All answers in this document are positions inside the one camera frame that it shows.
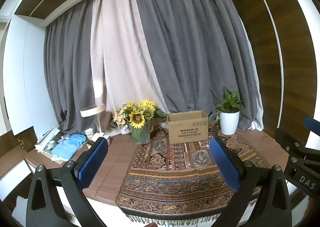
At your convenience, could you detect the white flat boxes stack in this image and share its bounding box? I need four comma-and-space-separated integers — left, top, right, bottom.
34, 127, 60, 152

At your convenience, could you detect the ribbed pale green vase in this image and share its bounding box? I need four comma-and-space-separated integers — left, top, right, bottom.
131, 120, 151, 145

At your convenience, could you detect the blue cloth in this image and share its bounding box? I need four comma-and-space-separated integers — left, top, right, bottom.
52, 134, 87, 161

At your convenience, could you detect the white desk lamp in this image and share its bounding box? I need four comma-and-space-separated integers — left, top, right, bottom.
80, 104, 110, 142

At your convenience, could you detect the beige curtain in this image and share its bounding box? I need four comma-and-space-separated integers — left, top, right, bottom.
90, 0, 169, 132

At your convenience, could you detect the brown cardboard box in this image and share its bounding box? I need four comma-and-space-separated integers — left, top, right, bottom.
168, 111, 208, 144

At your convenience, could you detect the white tape roll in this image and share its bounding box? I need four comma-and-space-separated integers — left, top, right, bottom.
47, 140, 56, 150

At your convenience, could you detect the white plant pot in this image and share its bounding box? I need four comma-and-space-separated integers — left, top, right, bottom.
219, 111, 240, 135

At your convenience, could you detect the yellow sunflower bouquet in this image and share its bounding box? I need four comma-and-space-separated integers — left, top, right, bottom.
123, 99, 168, 135

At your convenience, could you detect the patterned persian table runner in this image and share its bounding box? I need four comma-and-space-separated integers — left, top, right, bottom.
115, 123, 272, 225

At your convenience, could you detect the grey curtain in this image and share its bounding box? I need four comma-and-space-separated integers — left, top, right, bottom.
44, 0, 264, 133

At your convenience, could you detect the pink flower bunch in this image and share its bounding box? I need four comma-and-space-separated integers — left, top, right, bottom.
113, 106, 129, 126

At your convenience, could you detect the white jar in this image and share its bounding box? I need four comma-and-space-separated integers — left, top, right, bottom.
85, 128, 94, 139

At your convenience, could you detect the green leafy plant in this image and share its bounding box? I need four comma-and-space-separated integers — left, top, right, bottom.
214, 88, 246, 123

